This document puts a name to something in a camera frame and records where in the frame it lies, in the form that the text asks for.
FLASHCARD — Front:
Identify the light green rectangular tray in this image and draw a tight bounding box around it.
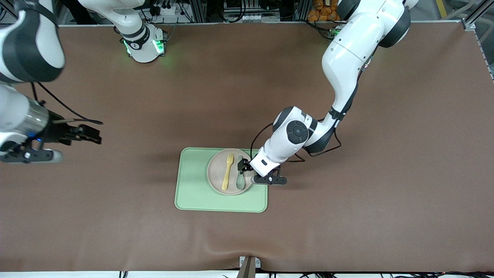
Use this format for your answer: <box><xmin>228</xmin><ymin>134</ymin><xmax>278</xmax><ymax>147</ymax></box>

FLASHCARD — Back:
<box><xmin>174</xmin><ymin>147</ymin><xmax>268</xmax><ymax>213</ymax></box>

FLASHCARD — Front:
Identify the orange snack bags heap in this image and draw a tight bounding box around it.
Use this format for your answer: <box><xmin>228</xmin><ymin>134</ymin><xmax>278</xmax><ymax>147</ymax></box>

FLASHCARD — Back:
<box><xmin>307</xmin><ymin>0</ymin><xmax>342</xmax><ymax>22</ymax></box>

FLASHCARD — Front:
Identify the aluminium frame post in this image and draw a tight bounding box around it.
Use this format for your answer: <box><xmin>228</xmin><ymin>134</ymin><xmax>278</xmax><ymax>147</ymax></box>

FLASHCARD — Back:
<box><xmin>461</xmin><ymin>0</ymin><xmax>494</xmax><ymax>31</ymax></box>

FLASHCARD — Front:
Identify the white power strip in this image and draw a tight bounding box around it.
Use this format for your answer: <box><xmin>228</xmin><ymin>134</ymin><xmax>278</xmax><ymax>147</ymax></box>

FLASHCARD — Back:
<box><xmin>149</xmin><ymin>0</ymin><xmax>183</xmax><ymax>16</ymax></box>

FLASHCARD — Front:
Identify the round beige plate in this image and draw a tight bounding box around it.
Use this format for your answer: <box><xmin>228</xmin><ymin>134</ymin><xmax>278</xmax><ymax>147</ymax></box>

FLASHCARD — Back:
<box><xmin>207</xmin><ymin>149</ymin><xmax>255</xmax><ymax>196</ymax></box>

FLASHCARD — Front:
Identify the yellow plastic fork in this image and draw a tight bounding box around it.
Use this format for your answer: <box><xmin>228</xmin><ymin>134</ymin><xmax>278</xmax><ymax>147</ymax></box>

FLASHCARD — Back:
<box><xmin>222</xmin><ymin>153</ymin><xmax>235</xmax><ymax>191</ymax></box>

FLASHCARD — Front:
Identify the teal plastic spoon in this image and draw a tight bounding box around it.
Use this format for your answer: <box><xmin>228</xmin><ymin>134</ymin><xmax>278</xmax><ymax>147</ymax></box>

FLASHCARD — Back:
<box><xmin>235</xmin><ymin>156</ymin><xmax>246</xmax><ymax>190</ymax></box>

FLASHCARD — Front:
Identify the brown table cloth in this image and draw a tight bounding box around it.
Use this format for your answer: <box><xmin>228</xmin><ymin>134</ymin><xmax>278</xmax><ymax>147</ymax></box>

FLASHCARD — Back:
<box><xmin>0</xmin><ymin>21</ymin><xmax>494</xmax><ymax>273</ymax></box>

